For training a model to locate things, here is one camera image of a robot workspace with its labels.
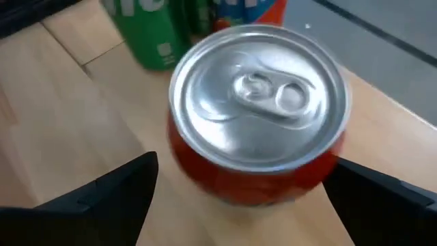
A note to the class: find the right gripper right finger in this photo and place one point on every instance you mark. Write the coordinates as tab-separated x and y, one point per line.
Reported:
385	212

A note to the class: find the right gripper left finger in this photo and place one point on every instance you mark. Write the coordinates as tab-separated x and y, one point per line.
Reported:
85	215

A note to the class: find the orange-red Fanta can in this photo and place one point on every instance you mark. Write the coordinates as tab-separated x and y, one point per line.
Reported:
249	10
256	102

